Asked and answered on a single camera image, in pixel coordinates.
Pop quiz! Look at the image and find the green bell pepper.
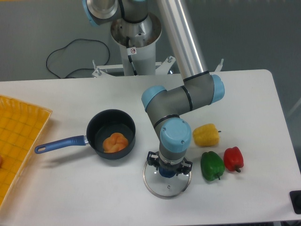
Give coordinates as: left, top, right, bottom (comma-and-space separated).
200, 151, 225, 181

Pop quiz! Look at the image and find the black device at table corner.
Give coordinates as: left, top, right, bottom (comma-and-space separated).
289, 190, 301, 214

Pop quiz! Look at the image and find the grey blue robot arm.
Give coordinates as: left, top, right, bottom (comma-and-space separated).
82, 0, 225, 178

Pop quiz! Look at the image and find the dark saucepan blue handle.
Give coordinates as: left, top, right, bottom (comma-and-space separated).
34, 109, 135, 160

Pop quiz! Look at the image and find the orange bread roll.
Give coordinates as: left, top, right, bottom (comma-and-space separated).
103, 133, 129, 153

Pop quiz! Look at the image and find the yellow bell pepper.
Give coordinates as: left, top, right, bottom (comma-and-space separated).
192, 123, 220, 147

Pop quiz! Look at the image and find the red bell pepper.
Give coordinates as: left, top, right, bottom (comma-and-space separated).
223, 146, 244, 173

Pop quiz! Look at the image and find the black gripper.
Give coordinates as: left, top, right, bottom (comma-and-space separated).
147, 152, 193, 176

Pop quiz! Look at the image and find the yellow woven basket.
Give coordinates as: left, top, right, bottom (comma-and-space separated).
0, 95, 53, 209

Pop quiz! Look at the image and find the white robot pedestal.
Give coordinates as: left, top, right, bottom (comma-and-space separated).
91, 14, 225, 78

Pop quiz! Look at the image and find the black floor cable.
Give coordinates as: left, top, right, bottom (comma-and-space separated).
45, 38, 111, 79

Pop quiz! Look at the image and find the glass pot lid blue knob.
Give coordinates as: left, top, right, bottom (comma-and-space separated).
143, 162, 192, 199

